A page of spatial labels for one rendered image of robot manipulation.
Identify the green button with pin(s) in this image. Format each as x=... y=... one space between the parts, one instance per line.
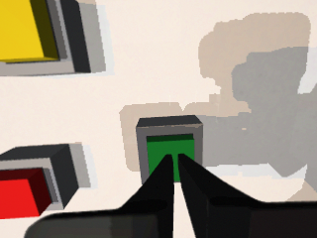
x=160 y=136

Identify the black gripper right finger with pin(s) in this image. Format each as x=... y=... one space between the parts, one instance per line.
x=218 y=210

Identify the red button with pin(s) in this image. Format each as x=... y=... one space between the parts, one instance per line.
x=35 y=179

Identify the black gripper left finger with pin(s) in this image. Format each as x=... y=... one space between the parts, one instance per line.
x=148 y=213

